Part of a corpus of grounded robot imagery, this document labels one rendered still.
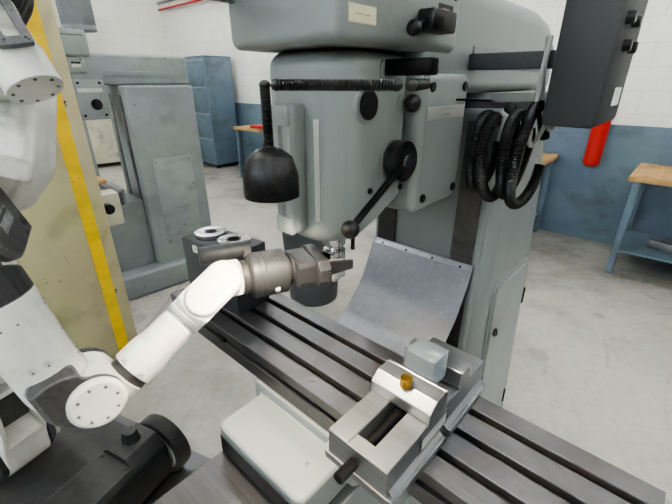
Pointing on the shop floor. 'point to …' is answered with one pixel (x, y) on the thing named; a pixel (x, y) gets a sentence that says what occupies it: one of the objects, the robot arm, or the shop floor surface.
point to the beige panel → (74, 224)
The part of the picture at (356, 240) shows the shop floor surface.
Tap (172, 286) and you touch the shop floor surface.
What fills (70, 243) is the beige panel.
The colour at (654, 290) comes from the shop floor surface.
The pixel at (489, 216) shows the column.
